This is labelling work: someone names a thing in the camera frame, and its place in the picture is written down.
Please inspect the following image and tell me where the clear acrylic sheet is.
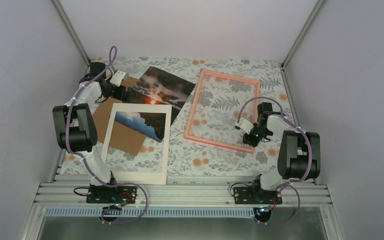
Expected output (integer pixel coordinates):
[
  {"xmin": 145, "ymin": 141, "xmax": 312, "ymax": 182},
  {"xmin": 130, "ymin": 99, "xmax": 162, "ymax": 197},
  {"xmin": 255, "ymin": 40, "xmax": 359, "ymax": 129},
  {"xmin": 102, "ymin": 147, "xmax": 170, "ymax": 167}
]
[{"xmin": 127, "ymin": 66, "xmax": 196, "ymax": 124}]

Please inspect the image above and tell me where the sunset landscape photo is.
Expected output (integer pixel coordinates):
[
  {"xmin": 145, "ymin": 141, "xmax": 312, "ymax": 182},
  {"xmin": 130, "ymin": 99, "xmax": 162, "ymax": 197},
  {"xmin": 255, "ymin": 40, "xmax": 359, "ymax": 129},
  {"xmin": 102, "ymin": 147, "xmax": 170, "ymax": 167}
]
[{"xmin": 114, "ymin": 111, "xmax": 166, "ymax": 143}]

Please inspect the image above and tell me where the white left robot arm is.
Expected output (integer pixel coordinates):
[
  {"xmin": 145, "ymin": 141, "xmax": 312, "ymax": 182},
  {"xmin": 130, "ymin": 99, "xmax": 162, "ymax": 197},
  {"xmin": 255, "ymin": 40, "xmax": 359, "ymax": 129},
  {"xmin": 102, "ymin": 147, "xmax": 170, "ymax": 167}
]
[{"xmin": 52, "ymin": 62, "xmax": 132, "ymax": 203}]

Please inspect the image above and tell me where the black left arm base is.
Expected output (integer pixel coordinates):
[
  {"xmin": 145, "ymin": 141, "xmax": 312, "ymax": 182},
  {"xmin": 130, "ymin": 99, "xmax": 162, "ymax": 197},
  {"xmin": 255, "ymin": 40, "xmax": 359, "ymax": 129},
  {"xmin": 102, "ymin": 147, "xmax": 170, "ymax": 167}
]
[{"xmin": 86, "ymin": 184, "xmax": 138, "ymax": 205}]

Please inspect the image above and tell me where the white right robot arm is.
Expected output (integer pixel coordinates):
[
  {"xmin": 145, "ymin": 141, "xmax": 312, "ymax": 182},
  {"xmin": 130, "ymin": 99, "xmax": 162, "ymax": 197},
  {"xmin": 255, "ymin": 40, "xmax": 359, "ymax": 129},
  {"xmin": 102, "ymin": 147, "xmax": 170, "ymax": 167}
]
[{"xmin": 235, "ymin": 102, "xmax": 321, "ymax": 204}]

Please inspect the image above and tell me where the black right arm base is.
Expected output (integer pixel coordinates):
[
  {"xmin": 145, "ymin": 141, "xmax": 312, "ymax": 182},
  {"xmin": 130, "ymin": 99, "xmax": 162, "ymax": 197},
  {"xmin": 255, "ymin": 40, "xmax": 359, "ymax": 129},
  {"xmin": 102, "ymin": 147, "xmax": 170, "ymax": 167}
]
[{"xmin": 229, "ymin": 177, "xmax": 283, "ymax": 205}]

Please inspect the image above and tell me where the brown cardboard backing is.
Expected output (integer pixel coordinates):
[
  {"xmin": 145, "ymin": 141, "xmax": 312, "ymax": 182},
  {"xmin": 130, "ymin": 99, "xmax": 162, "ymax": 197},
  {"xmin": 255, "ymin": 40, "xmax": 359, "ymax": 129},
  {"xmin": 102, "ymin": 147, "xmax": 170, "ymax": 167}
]
[{"xmin": 92, "ymin": 76, "xmax": 148, "ymax": 157}]

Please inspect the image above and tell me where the floral patterned tablecloth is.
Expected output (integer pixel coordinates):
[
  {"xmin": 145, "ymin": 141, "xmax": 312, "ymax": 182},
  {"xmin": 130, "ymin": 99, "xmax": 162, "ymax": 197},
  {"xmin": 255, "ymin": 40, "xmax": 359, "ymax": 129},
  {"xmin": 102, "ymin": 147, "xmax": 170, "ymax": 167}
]
[{"xmin": 58, "ymin": 56, "xmax": 309, "ymax": 177}]

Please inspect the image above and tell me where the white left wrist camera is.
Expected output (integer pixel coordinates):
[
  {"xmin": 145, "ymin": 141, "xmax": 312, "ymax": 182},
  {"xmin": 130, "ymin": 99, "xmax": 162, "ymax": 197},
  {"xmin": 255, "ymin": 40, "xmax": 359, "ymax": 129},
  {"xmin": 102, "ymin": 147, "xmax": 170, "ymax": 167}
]
[{"xmin": 109, "ymin": 70, "xmax": 129, "ymax": 87}]

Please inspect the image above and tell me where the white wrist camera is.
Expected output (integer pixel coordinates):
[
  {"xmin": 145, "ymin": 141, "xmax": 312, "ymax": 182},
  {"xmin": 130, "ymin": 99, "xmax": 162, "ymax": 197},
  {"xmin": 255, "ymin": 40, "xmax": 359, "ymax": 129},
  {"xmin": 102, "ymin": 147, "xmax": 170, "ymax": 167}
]
[
  {"xmin": 109, "ymin": 70, "xmax": 129, "ymax": 87},
  {"xmin": 235, "ymin": 118, "xmax": 254, "ymax": 134}
]

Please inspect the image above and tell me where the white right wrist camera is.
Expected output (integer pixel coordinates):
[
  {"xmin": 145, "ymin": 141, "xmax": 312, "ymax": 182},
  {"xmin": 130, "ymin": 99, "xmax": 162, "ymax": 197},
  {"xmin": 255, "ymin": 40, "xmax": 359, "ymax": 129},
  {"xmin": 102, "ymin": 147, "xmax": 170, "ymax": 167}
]
[{"xmin": 235, "ymin": 118, "xmax": 254, "ymax": 134}]

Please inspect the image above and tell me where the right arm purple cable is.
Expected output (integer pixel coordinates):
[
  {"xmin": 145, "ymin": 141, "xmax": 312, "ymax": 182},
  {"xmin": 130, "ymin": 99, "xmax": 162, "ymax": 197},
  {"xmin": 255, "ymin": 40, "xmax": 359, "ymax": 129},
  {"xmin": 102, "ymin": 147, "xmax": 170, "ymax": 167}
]
[{"xmin": 235, "ymin": 96, "xmax": 313, "ymax": 227}]

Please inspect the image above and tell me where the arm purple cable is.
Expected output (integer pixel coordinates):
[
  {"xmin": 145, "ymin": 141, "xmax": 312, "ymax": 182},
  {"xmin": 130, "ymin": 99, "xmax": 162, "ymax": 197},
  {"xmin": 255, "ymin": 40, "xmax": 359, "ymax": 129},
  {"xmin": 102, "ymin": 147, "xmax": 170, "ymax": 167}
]
[
  {"xmin": 65, "ymin": 45, "xmax": 149, "ymax": 226},
  {"xmin": 235, "ymin": 96, "xmax": 313, "ymax": 227}
]

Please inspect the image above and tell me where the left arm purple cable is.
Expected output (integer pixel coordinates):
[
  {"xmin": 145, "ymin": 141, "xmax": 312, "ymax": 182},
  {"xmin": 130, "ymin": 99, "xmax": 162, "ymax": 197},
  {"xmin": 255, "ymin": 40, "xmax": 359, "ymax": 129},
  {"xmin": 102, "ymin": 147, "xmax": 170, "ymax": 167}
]
[{"xmin": 65, "ymin": 45, "xmax": 149, "ymax": 226}]

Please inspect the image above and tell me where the aluminium rail base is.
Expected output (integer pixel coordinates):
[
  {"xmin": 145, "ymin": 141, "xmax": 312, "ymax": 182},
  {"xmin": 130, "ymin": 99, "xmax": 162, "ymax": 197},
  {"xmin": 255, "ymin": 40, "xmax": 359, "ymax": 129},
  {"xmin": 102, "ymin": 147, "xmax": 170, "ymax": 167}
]
[{"xmin": 21, "ymin": 174, "xmax": 343, "ymax": 240}]

